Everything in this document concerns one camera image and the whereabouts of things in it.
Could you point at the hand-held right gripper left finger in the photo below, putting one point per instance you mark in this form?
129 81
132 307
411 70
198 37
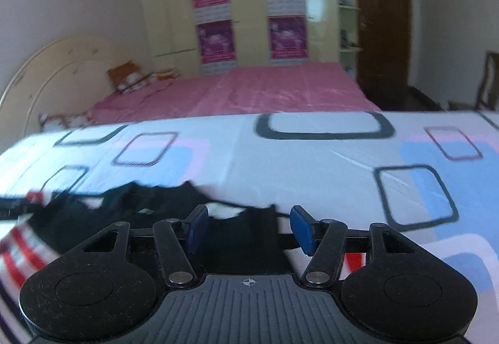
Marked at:
197 230

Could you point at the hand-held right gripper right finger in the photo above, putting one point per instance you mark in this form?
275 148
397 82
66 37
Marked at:
304 230

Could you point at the striped white knit sweater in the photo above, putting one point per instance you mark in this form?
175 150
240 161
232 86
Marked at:
117 207

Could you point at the white patterned bed sheet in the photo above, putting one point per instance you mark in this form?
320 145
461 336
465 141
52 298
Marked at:
312 164

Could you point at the white brown patterned pillow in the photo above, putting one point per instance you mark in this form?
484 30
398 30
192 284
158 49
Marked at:
66 120

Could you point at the cream rounded headboard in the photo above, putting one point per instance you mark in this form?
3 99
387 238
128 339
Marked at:
50 71

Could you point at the pink bed sheet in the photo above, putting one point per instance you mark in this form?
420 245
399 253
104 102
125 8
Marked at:
265 90

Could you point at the orange patterned pillow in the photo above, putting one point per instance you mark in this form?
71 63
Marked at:
130 77

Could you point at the dark shelf ornament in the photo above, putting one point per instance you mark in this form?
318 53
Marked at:
349 40

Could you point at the brown wooden door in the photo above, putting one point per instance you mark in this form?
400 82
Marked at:
384 24

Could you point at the dark wooden chair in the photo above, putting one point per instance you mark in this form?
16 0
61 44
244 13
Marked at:
489 82

